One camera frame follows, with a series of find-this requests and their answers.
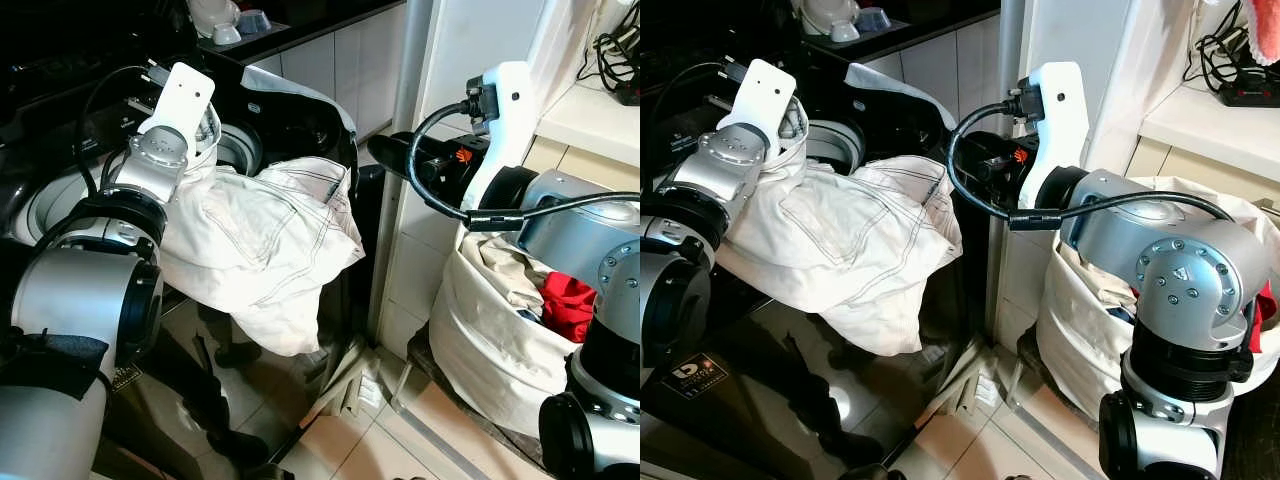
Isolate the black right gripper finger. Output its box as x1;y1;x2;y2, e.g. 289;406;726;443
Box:
366;133;422;173

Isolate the white cotton garment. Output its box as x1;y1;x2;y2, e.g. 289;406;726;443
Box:
714;135;967;358
158;152;367;358

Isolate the black top-load washing machine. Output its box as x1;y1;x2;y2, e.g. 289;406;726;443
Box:
640;0;993;480
0;0;363;480

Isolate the beige garment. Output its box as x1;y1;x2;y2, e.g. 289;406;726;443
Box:
1058;243;1137;313
468;233;553;317

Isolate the white cabinet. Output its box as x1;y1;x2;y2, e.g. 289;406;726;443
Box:
524;78;641;197
1138;74;1280;183

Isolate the white fabric laundry bag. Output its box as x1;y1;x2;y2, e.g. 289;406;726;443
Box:
1034;175;1280;423
428;225;603;438

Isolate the white plastic container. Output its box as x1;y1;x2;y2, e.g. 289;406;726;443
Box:
186;0;243;47
798;0;861;45

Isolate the pink cloth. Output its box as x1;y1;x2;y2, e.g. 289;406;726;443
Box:
1243;0;1280;67

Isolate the grey metal post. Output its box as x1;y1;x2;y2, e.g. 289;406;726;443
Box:
985;0;1031;341
366;0;437;343

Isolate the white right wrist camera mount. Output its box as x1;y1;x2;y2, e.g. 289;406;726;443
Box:
464;62;539;213
1014;62;1090;213

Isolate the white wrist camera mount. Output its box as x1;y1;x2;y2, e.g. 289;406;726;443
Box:
464;62;539;213
1014;62;1090;213
718;58;799;137
138;62;217;143

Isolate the black power strip with cables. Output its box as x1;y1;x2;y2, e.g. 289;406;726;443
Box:
578;3;641;107
1183;3;1280;109

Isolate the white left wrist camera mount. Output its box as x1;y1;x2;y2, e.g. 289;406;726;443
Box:
718;58;799;137
138;62;217;143

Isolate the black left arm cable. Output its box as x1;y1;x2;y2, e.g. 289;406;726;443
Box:
648;58;743;171
76;60;177;197

